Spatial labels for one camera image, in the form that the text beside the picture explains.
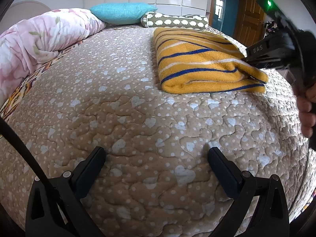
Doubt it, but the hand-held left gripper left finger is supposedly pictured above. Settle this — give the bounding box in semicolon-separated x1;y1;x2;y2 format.
25;146;106;237

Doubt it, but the pale rounded headboard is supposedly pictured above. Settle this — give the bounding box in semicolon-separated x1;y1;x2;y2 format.
5;1;52;30

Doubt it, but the teal pillow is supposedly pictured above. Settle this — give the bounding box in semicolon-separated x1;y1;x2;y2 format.
89;2;158;25

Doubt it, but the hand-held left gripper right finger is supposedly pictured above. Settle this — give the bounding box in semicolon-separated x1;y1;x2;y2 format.
207;146;290;237

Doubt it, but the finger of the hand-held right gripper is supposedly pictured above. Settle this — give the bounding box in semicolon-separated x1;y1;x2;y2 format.
241;54;266;69

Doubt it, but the cluttered shelf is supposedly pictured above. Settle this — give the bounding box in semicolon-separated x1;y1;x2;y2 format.
265;21;280;34

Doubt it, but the dark teal door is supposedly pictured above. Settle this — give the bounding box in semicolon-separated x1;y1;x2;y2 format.
212;0;241;36

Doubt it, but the pink floral quilt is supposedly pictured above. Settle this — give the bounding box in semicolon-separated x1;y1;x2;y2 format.
0;8;107;102

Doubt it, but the black cable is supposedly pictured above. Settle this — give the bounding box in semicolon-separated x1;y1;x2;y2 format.
0;117;104;237

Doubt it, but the yellow striped sweater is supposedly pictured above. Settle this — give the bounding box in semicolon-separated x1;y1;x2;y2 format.
153;27;269;95

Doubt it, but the olive bolster pillow white pattern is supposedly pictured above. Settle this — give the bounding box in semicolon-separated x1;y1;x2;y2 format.
140;11;209;31

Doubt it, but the person's right hand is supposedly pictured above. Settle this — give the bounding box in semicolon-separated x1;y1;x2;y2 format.
295;83;316;138

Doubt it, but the colourful geometric patterned blanket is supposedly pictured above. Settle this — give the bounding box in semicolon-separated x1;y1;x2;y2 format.
0;39;84;121

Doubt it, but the beige dotted quilted bedspread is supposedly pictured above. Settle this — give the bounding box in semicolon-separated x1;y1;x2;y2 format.
0;25;314;237

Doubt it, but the wooden door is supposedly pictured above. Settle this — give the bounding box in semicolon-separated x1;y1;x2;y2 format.
233;0;268;47

